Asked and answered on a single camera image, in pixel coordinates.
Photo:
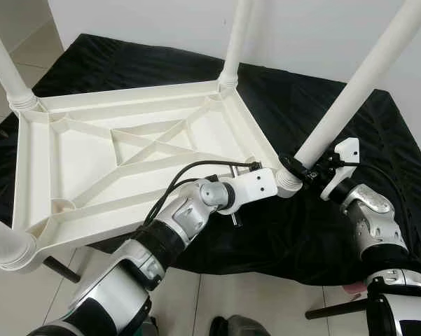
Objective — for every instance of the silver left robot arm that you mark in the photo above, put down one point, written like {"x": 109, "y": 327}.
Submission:
{"x": 175, "y": 224}

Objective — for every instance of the black table cloth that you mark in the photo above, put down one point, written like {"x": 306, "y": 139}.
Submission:
{"x": 301, "y": 238}

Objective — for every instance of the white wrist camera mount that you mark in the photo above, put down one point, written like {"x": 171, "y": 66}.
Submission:
{"x": 252, "y": 185}
{"x": 343, "y": 157}

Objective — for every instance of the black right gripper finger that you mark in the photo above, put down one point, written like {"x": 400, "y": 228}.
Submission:
{"x": 294, "y": 164}

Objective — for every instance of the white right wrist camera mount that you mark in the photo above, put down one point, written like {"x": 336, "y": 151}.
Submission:
{"x": 343, "y": 157}

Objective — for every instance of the grey robot right leg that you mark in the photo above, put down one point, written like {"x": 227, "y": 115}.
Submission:
{"x": 242, "y": 327}

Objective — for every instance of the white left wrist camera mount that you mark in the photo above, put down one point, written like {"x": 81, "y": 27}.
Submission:
{"x": 252, "y": 185}

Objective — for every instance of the white plastic children table top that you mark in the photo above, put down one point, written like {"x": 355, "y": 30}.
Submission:
{"x": 77, "y": 150}

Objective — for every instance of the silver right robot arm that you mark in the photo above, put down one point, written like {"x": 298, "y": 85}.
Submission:
{"x": 375, "y": 224}

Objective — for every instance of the pink stool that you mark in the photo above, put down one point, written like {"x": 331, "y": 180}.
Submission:
{"x": 354, "y": 287}

